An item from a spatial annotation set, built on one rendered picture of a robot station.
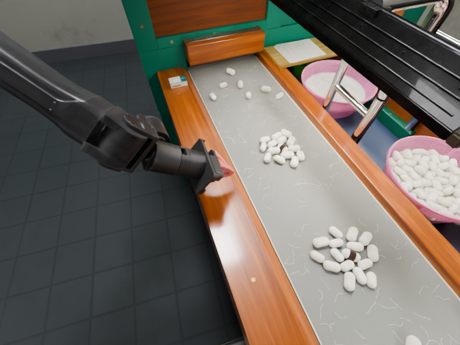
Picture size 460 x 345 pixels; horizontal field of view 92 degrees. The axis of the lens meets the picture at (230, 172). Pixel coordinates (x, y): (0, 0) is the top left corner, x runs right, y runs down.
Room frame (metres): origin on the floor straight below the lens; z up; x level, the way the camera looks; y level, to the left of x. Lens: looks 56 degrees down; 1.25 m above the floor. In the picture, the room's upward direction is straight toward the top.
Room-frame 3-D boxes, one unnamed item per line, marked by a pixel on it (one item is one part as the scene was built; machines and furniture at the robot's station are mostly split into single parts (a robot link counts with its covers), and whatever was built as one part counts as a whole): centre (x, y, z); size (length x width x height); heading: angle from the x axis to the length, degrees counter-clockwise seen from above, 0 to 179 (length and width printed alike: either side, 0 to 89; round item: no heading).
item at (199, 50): (0.87, 0.02, 0.83); 0.30 x 0.06 x 0.07; 111
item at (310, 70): (0.74, -0.40, 0.72); 0.27 x 0.27 x 0.10
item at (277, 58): (0.94, -0.32, 0.77); 0.33 x 0.15 x 0.01; 111
